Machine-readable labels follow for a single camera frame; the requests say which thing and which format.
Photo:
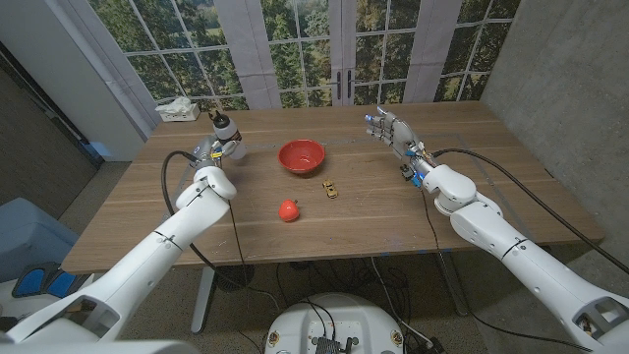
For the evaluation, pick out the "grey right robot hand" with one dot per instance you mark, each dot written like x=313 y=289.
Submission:
x=398 y=133

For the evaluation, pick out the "clear oil cruet black cap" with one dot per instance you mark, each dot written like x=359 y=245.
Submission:
x=227 y=130

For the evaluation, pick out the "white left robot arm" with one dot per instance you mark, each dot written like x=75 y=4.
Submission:
x=147 y=265

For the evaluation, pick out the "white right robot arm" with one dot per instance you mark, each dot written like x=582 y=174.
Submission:
x=516 y=251

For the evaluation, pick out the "yellow toy car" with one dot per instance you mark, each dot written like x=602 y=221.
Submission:
x=330 y=189

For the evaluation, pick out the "red bowl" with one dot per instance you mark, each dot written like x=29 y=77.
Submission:
x=301 y=156

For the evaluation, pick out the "red apple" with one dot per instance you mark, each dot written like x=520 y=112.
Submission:
x=289 y=210

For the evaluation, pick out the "printed window backdrop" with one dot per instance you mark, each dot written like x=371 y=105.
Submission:
x=304 y=49

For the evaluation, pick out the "grey table leg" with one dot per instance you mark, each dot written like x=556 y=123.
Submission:
x=454 y=290

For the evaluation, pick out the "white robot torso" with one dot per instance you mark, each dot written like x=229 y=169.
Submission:
x=334 y=319

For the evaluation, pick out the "round black floor fan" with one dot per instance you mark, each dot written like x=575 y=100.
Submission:
x=235 y=277

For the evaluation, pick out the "white tissue box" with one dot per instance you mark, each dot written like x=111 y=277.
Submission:
x=178 y=112

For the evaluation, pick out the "white table leg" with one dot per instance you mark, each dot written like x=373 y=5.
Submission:
x=201 y=305

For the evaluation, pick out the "grey-blue upholstered chair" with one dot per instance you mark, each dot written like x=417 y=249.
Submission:
x=29 y=236

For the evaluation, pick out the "black and blue foot pedal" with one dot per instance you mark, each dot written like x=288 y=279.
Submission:
x=32 y=282

